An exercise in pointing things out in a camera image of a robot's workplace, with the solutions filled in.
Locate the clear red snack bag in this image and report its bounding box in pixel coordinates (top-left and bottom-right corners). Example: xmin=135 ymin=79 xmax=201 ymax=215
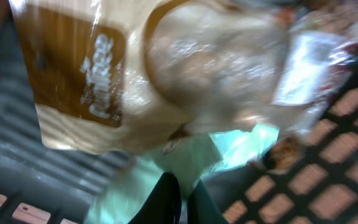
xmin=256 ymin=0 xmax=358 ymax=174

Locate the beige brown pastry bag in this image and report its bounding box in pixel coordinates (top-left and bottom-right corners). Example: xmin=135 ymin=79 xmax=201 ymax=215
xmin=10 ymin=0 xmax=288 ymax=154

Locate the mint green wipes packet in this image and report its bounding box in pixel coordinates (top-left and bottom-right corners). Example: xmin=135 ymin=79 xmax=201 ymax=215
xmin=85 ymin=124 xmax=279 ymax=223

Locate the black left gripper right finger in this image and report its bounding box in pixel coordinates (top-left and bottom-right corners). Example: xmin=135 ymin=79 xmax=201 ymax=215
xmin=187 ymin=181 xmax=228 ymax=224

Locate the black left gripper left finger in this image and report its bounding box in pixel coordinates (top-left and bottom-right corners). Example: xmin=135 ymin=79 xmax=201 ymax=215
xmin=129 ymin=172 xmax=181 ymax=224

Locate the dark grey mesh basket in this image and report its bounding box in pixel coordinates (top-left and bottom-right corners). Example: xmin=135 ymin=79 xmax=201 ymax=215
xmin=0 ymin=1 xmax=358 ymax=223

